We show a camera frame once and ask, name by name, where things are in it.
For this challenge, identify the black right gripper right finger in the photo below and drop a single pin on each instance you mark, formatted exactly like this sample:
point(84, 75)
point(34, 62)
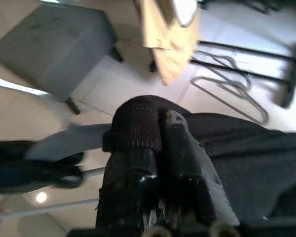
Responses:
point(185, 172)

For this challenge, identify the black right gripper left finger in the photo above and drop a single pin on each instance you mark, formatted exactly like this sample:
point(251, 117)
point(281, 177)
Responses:
point(133, 123)

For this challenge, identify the light grey clothes hanger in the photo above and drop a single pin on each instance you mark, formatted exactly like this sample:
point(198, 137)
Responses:
point(69, 142)

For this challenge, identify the black garment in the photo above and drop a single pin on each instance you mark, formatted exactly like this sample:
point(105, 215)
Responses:
point(249, 160)

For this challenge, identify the beige hanging garment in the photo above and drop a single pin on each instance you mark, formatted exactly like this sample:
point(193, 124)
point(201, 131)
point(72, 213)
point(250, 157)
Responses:
point(167, 49)

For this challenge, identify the grey fabric ottoman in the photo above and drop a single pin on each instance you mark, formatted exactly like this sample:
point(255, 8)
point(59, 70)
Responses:
point(51, 44)

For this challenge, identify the white hanging garment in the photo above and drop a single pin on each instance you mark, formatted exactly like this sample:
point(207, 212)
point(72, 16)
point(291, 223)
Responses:
point(185, 12)

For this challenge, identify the black metal clothes rack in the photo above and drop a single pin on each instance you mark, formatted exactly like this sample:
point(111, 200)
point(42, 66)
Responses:
point(293, 81)

